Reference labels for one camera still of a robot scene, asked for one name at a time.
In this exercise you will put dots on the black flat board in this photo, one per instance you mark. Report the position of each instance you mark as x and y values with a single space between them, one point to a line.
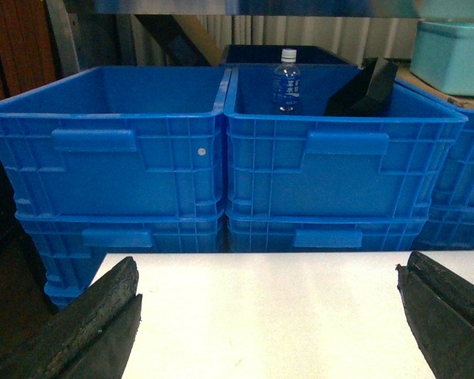
365 94

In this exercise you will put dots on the blue crate bottom left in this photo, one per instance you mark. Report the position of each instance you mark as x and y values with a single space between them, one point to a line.
72 248

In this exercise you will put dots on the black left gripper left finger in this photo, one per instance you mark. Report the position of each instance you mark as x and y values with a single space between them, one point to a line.
91 338

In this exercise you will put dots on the clear water bottle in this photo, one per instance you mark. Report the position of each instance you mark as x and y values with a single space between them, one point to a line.
286 81

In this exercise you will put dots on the blue crate top middle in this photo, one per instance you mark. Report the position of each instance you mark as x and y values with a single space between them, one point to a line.
304 163

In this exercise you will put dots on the brown cardboard sheet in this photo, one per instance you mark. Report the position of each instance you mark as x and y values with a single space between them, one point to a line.
404 75

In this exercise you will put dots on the blue crate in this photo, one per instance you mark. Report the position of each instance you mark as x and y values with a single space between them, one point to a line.
304 163
447 228
455 184
118 141
72 248
274 234

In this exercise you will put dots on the teal plastic box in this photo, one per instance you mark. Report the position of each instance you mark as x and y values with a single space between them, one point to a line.
443 56

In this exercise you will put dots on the blue crate top left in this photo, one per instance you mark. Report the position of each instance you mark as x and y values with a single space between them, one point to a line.
118 141

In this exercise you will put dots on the blue crate bottom right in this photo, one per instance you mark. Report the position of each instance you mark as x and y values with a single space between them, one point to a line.
447 228

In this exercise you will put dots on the blue crate top right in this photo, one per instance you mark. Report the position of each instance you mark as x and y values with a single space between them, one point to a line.
455 184

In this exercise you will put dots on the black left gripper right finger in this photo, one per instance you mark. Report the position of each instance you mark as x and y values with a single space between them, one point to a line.
439 308

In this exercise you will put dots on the blue crate bottom middle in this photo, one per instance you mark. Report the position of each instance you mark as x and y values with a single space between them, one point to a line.
274 234

